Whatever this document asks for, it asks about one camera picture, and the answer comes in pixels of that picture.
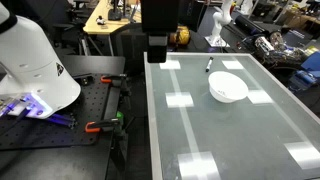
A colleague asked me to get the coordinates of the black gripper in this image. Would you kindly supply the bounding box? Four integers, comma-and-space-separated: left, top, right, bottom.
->
139, 0, 180, 64

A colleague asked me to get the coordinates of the black and white marker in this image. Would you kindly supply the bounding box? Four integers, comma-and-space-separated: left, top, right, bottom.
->
205, 56, 215, 73

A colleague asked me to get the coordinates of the white bowl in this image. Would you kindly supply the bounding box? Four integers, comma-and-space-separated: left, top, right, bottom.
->
208, 70, 250, 104

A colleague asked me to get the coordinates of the white tape patch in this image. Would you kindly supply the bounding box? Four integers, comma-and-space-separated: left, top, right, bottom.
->
159, 59, 182, 70
221, 60, 245, 70

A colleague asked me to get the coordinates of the yellow round machine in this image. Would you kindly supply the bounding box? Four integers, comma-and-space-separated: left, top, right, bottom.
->
169, 25, 192, 46

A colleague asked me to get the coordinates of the black monitor stand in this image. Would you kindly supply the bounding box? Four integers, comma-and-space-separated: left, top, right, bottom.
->
108, 0, 123, 22

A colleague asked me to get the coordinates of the light wooden desk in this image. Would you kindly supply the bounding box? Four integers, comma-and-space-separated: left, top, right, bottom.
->
83, 0, 144, 36

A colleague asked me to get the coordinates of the small black box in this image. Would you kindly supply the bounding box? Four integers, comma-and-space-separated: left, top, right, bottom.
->
71, 73, 94, 86

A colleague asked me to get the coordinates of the black perforated breadboard plate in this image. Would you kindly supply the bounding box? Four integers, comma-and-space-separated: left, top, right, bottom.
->
0, 73, 126, 151

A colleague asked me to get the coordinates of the black office chair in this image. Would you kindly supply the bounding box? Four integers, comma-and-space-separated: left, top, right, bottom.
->
52, 0, 85, 51

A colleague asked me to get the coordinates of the black cylinder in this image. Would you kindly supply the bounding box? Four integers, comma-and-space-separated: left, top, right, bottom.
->
234, 14, 268, 36

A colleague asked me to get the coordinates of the silver mechanical assembly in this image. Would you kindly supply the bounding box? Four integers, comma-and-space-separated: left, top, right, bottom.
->
254, 31, 308, 65

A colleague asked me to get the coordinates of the black workbench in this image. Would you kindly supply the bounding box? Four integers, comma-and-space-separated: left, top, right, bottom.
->
0, 54, 148, 180

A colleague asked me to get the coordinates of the blue device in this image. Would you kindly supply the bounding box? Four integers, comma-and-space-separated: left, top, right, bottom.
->
288, 51, 320, 93

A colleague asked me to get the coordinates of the orange handled black clamp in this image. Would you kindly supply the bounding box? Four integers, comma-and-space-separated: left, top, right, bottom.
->
99, 73, 130, 90
84, 111, 126, 135

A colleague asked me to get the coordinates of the blue lit base cable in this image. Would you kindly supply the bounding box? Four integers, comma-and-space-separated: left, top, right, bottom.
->
43, 113, 78, 130

